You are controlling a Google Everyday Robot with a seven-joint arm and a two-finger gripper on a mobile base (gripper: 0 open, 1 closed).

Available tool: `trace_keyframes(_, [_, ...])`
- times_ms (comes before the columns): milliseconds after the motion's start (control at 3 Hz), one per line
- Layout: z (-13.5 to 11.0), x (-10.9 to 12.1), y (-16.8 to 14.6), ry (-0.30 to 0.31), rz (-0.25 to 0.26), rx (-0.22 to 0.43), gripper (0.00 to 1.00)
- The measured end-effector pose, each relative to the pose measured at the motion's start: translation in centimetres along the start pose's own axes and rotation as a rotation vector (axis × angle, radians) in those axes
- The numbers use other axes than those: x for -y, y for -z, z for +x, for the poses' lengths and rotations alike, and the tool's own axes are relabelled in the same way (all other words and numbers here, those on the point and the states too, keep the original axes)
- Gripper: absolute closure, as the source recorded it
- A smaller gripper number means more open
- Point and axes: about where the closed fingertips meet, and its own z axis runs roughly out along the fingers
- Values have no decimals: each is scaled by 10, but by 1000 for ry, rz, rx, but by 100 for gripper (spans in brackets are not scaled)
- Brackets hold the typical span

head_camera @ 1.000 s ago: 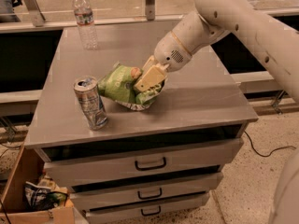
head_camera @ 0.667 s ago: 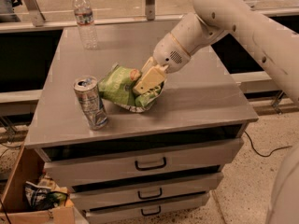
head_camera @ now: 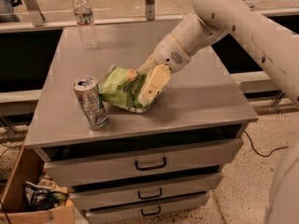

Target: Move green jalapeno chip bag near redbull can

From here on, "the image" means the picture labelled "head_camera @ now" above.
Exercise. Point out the metal glass railing frame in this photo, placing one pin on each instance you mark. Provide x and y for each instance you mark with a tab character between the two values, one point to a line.
59	12

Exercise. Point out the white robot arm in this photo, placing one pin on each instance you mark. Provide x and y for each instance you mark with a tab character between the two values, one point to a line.
273	47

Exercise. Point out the middle grey drawer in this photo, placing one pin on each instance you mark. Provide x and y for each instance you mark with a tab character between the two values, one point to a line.
146	188

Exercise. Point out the clear plastic water bottle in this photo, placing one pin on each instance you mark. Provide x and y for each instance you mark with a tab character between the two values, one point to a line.
84	18

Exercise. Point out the green jalapeno chip bag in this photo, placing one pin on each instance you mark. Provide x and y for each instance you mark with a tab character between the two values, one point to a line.
121	87

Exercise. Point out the crumpled snack bags in box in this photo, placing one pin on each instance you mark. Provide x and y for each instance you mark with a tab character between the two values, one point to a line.
45	194

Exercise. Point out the bottom grey drawer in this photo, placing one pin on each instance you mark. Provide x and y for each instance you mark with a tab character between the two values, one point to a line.
147	209

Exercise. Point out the grey drawer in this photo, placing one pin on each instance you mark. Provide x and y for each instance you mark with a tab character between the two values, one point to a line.
146	188
147	209
99	169

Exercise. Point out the grey drawer cabinet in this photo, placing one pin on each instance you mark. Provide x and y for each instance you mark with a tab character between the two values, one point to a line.
124	146

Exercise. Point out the top grey drawer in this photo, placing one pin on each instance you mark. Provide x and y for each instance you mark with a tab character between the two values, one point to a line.
99	169

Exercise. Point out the cardboard box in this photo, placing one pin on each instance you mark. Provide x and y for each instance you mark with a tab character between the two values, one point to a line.
15	208

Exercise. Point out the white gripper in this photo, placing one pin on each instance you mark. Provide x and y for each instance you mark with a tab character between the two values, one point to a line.
170	55

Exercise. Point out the crushed silver redbull can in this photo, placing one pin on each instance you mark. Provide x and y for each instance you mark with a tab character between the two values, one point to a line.
90	100

